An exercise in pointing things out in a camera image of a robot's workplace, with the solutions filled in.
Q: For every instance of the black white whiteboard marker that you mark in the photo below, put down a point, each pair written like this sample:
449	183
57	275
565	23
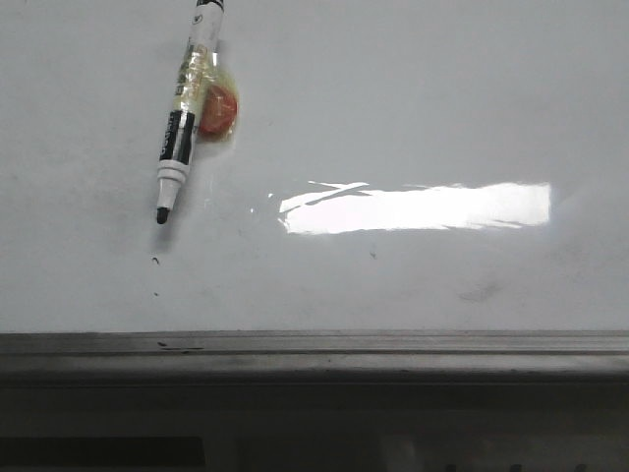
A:
197	70

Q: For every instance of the white whiteboard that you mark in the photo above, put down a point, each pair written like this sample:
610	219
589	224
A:
448	165

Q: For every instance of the grey aluminium marker tray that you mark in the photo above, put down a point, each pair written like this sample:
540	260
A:
313	357

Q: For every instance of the red round magnet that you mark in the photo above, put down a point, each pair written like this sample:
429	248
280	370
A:
219	112

